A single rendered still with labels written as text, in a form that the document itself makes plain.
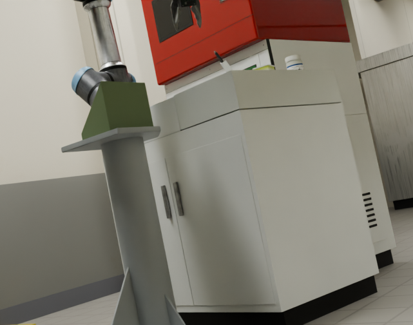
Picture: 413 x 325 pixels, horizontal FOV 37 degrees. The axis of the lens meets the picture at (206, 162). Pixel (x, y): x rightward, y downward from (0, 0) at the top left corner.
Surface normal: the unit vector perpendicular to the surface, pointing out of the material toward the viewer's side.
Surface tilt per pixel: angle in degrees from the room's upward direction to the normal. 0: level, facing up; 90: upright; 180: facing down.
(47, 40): 90
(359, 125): 90
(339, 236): 90
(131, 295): 90
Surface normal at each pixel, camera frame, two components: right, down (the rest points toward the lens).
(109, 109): 0.75, -0.19
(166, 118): -0.74, 0.11
